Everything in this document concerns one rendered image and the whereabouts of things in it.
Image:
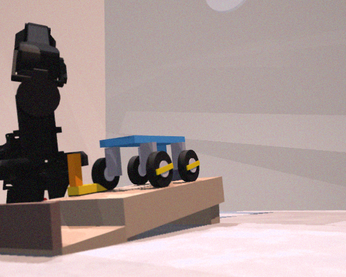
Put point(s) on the tan wooden ramp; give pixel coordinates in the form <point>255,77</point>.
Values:
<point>77,223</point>

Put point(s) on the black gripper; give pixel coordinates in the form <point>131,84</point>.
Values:
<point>38,142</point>

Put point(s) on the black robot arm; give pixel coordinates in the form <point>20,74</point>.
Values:
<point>41,71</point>

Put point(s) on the yellow wheel chock with orange handle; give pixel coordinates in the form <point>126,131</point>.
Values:
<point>76,188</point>

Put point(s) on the small blue trolley with black wheels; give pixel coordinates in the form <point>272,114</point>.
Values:
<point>152,164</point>

